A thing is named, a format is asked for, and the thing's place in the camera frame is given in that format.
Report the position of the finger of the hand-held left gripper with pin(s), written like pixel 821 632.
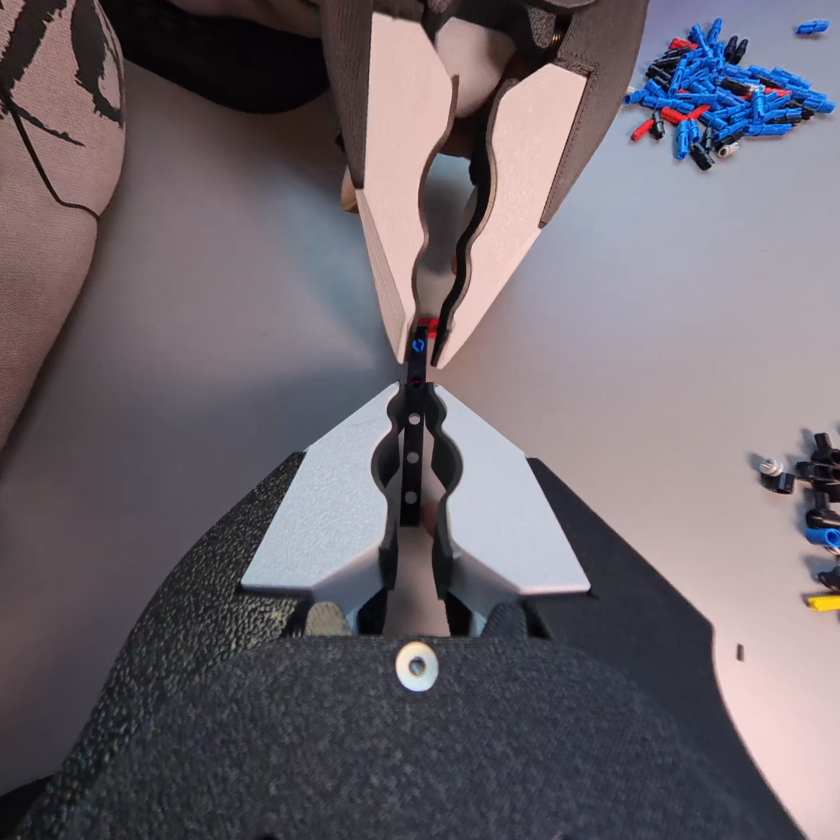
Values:
pixel 525 164
pixel 394 131

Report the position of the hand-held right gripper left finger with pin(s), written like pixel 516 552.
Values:
pixel 321 525

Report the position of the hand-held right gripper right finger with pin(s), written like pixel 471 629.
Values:
pixel 518 525

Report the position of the long black lego beam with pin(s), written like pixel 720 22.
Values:
pixel 412 472

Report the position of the red angled lego beam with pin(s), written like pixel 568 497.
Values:
pixel 432 323

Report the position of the person's left forearm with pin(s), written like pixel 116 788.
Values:
pixel 262 16

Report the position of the pile of blue lego pins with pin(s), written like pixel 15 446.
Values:
pixel 722 92

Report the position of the small blue lego pin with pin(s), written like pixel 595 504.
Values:
pixel 812 27

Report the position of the pile of mixed lego pieces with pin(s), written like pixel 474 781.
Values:
pixel 820 485

